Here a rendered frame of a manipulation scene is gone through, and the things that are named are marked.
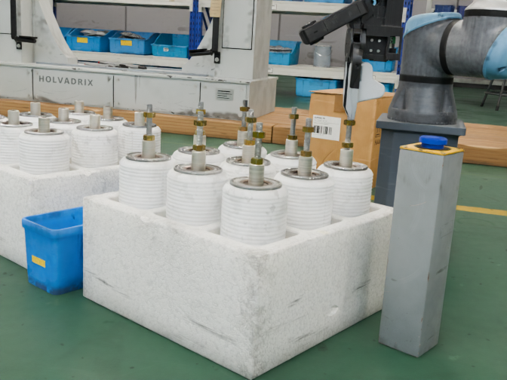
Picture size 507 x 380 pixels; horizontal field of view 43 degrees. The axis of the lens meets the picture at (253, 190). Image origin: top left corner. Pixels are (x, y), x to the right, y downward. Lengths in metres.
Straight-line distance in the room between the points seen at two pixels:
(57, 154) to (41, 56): 2.37
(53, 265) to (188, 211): 0.30
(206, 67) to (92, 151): 1.94
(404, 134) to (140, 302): 0.69
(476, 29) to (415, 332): 0.64
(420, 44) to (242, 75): 1.74
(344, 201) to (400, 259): 0.15
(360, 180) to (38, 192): 0.59
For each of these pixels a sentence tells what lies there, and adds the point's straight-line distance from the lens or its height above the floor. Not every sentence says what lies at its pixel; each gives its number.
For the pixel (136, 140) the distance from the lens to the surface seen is 1.42.
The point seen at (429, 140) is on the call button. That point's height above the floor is 0.33.
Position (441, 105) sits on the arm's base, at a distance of 1.45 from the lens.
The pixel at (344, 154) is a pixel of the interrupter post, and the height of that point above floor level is 0.27.
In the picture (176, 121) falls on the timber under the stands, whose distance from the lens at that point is 3.06.
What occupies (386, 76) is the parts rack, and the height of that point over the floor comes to 0.22.
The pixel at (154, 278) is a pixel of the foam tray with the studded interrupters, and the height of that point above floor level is 0.09.
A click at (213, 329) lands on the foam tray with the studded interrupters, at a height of 0.05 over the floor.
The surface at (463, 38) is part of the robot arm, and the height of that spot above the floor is 0.48.
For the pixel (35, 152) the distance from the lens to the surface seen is 1.30.
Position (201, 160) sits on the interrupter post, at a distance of 0.99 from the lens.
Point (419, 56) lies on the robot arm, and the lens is 1.44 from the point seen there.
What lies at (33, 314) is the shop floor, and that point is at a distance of 1.12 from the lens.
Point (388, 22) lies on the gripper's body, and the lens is 1.08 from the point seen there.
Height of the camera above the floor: 0.45
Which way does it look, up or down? 13 degrees down
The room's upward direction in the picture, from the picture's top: 4 degrees clockwise
